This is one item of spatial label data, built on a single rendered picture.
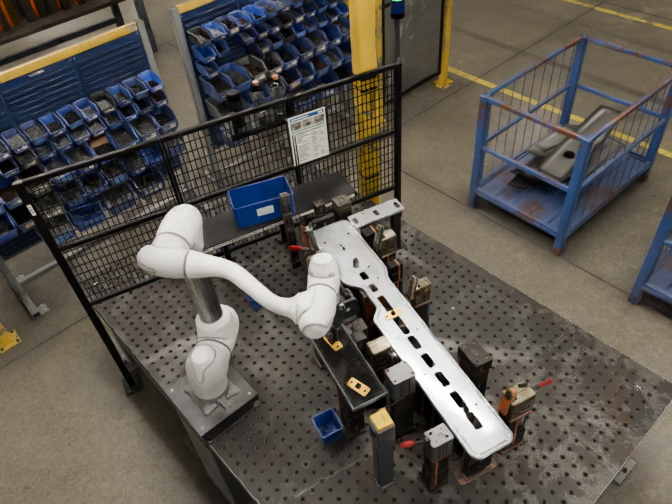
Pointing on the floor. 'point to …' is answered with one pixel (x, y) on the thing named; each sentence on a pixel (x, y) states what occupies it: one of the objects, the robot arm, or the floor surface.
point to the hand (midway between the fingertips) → (332, 335)
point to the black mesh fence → (219, 188)
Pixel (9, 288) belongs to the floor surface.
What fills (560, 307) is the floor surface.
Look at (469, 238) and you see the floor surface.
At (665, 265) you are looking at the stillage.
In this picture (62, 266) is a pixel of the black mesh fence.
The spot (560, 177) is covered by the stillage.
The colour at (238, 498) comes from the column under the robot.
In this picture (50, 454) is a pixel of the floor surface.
